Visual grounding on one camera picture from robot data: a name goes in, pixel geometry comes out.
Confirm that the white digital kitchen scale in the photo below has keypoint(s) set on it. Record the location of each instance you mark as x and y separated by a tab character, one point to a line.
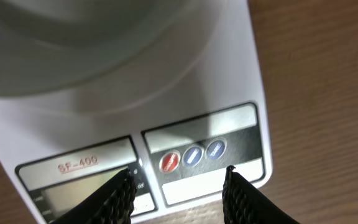
176	114

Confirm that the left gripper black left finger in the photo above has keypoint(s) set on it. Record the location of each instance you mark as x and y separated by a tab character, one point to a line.
112	203

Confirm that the grey bowl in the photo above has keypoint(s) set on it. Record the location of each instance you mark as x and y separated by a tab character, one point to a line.
50	44

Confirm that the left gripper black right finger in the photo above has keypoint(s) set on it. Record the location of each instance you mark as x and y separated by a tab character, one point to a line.
245	204

